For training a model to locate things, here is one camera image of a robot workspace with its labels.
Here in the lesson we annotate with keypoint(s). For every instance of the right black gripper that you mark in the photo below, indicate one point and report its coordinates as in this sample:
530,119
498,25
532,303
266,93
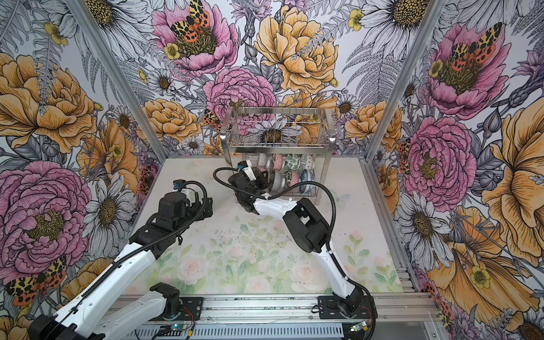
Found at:
263,176

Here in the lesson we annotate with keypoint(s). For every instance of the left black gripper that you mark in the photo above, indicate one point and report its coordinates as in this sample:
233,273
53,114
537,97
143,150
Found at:
207,212

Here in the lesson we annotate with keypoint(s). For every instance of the green leaf pattern bowl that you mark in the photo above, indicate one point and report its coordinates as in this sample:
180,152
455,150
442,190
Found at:
292,162

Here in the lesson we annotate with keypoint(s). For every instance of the blue floral bowl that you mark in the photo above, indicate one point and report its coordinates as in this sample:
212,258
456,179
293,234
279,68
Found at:
305,177

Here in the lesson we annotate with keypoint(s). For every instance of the dark blue-grey bowl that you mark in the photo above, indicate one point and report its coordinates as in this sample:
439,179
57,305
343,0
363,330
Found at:
263,161

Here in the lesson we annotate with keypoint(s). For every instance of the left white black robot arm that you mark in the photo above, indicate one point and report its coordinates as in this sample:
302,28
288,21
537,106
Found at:
106,288

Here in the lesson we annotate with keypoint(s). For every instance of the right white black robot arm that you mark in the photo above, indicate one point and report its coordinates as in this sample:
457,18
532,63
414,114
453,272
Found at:
307,226

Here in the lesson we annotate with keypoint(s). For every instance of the steel two-tier dish rack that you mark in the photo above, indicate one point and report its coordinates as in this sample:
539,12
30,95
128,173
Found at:
247,131

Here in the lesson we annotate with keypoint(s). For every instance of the left green circuit board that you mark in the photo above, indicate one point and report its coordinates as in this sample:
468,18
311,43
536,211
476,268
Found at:
185,331

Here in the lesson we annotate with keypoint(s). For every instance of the green circuit board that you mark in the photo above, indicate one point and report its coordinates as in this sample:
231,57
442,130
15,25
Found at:
359,327
185,331

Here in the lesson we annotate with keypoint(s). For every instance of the right green circuit board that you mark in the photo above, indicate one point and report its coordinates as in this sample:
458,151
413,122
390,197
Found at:
359,327

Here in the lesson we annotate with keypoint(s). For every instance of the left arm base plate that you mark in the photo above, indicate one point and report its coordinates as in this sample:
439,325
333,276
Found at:
189,308

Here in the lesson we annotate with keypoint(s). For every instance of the aluminium front rail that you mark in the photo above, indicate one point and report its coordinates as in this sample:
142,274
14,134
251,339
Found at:
390,307

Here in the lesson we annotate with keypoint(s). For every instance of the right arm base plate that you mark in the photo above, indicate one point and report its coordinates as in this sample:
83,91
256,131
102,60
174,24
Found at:
334,307

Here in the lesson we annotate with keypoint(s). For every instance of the white vented cable duct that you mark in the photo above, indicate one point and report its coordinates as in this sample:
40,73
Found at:
251,331

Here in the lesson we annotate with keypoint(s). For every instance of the left aluminium frame post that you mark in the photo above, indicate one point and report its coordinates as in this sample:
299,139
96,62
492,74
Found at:
95,38

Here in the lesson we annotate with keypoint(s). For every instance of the aluminium frame post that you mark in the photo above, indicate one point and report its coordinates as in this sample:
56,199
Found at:
95,38
430,20

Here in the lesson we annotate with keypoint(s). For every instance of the right aluminium frame post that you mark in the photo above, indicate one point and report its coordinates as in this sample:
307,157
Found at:
430,20

